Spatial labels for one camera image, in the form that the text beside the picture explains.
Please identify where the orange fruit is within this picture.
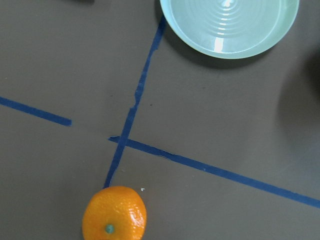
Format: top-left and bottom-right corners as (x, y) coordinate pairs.
(81, 186), (147, 240)

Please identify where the light green plate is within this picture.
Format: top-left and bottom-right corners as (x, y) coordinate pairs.
(160, 0), (300, 60)

